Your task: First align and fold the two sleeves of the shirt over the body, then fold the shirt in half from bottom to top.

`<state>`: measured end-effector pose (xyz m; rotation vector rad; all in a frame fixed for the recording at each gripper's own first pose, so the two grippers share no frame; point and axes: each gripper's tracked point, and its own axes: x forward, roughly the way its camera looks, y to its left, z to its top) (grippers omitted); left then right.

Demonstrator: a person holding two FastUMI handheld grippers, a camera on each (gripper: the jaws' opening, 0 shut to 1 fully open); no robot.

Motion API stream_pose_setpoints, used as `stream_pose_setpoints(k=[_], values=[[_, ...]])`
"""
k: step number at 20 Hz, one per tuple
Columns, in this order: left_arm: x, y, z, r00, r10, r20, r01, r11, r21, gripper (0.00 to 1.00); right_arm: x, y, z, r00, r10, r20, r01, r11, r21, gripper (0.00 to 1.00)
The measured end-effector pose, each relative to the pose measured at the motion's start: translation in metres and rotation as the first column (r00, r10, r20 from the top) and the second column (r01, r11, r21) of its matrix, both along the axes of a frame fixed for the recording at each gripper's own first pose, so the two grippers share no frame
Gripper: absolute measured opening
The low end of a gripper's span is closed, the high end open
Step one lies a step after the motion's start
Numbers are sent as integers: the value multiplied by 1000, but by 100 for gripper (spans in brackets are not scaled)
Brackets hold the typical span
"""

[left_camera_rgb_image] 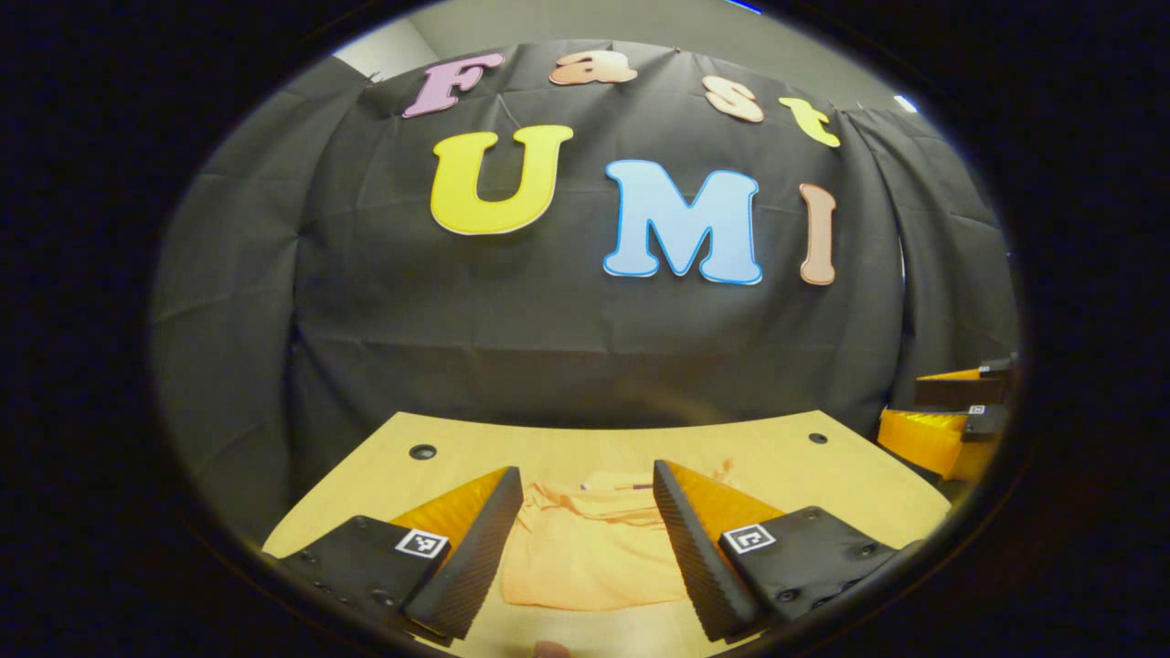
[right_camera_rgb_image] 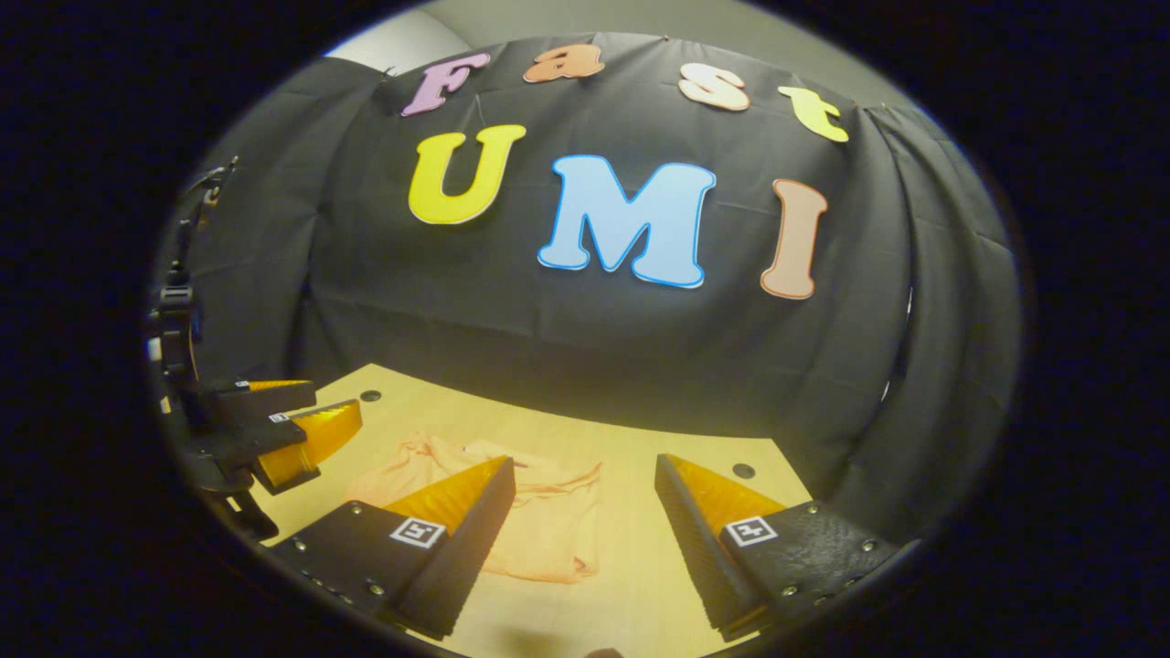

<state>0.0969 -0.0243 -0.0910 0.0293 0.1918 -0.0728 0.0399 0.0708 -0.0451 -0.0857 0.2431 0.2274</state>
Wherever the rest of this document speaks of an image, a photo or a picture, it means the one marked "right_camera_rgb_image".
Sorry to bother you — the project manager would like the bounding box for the black backdrop cloth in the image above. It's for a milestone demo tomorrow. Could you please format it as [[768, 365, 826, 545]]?
[[148, 31, 1026, 549]]

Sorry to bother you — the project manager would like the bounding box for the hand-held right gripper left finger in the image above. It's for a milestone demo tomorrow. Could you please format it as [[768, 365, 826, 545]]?
[[266, 455, 519, 642]]

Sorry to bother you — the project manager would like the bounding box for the orange collared T-shirt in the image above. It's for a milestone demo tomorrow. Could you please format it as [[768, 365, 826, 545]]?
[[346, 430, 605, 587]]

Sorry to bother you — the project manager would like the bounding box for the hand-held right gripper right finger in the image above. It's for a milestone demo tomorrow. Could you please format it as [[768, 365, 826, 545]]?
[[653, 451, 917, 642]]

